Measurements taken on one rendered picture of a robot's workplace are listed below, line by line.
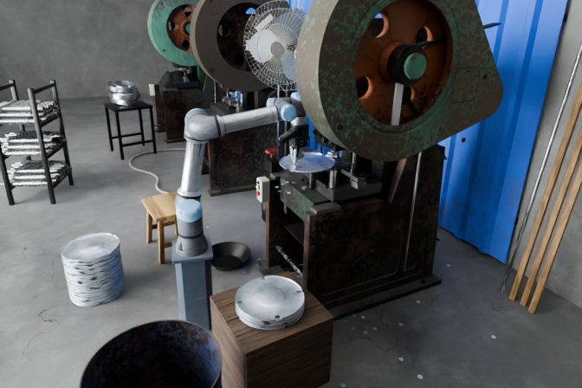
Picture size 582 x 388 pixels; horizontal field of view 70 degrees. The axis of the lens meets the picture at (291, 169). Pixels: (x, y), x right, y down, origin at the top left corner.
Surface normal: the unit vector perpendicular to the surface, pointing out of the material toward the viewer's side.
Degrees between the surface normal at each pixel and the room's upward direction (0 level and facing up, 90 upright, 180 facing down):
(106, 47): 90
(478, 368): 0
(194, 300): 90
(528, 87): 90
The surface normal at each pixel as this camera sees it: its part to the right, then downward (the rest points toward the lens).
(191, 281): 0.25, 0.35
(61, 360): 0.02, -0.93
